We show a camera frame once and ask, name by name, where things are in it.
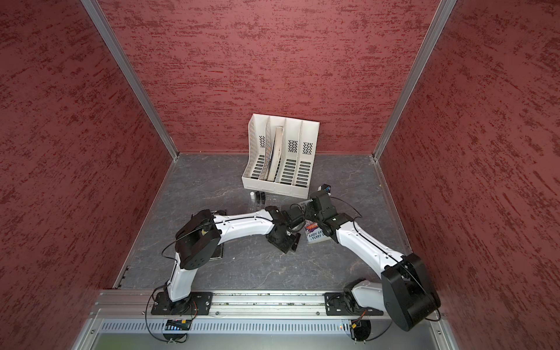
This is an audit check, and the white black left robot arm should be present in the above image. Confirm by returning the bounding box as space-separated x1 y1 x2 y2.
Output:
166 204 305 302

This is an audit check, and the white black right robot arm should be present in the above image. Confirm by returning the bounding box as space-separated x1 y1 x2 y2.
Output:
286 190 441 331

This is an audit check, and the clear acrylic lipstick organizer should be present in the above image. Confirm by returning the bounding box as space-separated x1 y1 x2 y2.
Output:
246 192 281 221

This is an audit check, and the white perforated file organizer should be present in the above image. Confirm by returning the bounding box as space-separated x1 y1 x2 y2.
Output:
242 114 320 199

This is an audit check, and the book standing in file organizer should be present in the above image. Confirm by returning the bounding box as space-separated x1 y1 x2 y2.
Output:
259 126 284 182

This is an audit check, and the blue storey treehouse book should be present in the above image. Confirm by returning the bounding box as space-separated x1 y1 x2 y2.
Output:
304 220 330 244

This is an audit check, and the black Moon and Sixpence book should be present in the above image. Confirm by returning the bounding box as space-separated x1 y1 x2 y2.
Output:
210 210 227 261

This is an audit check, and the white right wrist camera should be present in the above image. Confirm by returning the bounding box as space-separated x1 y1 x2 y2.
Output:
318 184 332 195

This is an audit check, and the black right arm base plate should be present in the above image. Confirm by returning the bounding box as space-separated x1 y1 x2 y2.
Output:
324 292 384 316

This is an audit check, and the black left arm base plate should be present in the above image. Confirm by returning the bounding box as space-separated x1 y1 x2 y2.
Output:
150 291 214 316

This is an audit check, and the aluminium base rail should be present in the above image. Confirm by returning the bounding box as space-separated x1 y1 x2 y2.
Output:
89 290 389 319

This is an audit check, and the white ventilated cable duct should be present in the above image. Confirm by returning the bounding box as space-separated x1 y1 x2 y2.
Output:
99 319 351 335

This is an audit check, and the aluminium corner post right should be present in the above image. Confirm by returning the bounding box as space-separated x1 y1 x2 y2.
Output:
373 0 456 163

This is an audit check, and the aluminium corner post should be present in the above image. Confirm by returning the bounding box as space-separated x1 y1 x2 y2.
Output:
80 0 180 162
373 0 456 163

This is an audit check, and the aluminium corner post left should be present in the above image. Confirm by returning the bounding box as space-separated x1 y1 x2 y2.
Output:
80 0 180 162

